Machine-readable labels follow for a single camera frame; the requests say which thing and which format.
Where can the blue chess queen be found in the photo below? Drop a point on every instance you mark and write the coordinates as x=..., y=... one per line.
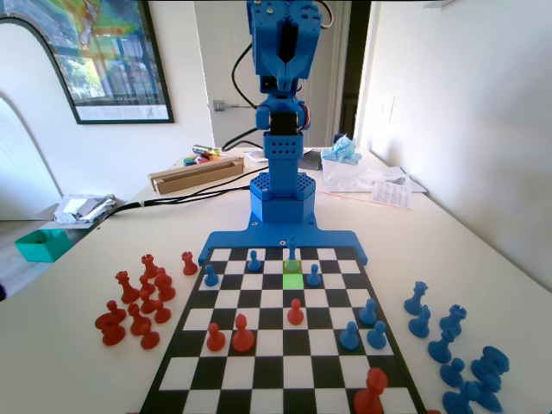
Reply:
x=416, y=299

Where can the black framed poster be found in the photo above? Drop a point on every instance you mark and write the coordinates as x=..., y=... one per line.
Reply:
x=108, y=56

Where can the light blue printed parts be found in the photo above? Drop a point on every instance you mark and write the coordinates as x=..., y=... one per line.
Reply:
x=343, y=151

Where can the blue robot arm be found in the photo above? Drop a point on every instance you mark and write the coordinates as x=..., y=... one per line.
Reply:
x=282, y=172

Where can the coloured small blocks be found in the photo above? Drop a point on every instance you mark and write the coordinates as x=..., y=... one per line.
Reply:
x=196, y=161

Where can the long cardboard box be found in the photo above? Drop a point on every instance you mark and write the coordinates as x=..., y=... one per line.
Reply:
x=198, y=177

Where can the blue chess pawn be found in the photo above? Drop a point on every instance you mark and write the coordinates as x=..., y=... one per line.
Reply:
x=376, y=336
x=313, y=277
x=348, y=338
x=368, y=314
x=452, y=373
x=254, y=262
x=211, y=277

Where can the red chess pawn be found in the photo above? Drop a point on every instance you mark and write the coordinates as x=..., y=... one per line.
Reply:
x=162, y=314
x=113, y=307
x=146, y=285
x=149, y=338
x=295, y=314
x=147, y=304
x=215, y=340

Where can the red chess queen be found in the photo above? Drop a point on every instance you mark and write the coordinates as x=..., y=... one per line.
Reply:
x=126, y=291

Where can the black and white chessboard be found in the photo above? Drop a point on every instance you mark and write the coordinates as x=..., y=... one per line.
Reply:
x=276, y=358

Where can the green plastic bin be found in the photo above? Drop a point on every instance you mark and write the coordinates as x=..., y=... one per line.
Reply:
x=41, y=246

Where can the blue chess piece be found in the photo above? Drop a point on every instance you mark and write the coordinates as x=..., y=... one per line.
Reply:
x=457, y=403
x=489, y=403

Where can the blue base plate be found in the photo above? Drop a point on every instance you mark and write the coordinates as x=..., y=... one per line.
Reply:
x=267, y=239

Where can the clear plastic bag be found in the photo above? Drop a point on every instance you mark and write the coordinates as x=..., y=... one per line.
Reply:
x=358, y=177

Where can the blue chess king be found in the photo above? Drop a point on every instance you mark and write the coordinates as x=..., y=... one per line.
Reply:
x=293, y=252

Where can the purple object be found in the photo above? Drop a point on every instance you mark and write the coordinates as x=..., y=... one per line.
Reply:
x=2, y=292

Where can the printed paper sheet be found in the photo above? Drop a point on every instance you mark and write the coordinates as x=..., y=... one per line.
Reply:
x=392, y=195

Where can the grey flat block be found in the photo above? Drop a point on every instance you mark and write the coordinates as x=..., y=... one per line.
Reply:
x=311, y=161

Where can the red piece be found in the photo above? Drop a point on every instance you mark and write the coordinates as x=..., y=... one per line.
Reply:
x=370, y=394

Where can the crumpled foil and paper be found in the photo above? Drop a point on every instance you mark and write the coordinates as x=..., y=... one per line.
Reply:
x=82, y=209

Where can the white door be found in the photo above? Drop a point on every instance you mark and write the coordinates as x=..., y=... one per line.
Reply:
x=215, y=52

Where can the blue chess rook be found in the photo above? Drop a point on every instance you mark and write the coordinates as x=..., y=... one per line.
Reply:
x=453, y=321

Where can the white arched panel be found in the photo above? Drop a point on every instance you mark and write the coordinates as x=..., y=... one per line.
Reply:
x=21, y=172

